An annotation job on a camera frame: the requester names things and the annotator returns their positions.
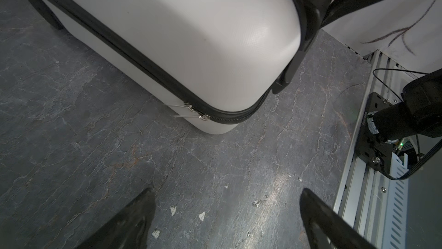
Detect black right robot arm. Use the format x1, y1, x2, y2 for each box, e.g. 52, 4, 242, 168
367, 69, 442, 142

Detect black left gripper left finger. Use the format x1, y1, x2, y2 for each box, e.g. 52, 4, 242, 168
77, 187, 156, 249

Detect white slotted cable duct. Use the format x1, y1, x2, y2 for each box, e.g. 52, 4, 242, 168
381, 154, 409, 249

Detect silver zipper pull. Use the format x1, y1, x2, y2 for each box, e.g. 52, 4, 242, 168
174, 114, 211, 121
168, 103, 196, 113

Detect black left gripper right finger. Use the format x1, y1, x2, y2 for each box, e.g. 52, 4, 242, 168
299, 188, 375, 249

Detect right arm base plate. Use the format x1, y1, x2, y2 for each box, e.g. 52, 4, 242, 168
355, 92, 394, 174

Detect white hard-shell suitcase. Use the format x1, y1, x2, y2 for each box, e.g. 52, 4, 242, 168
13, 0, 412, 135

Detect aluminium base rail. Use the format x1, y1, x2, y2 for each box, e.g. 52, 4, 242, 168
333, 50, 409, 249

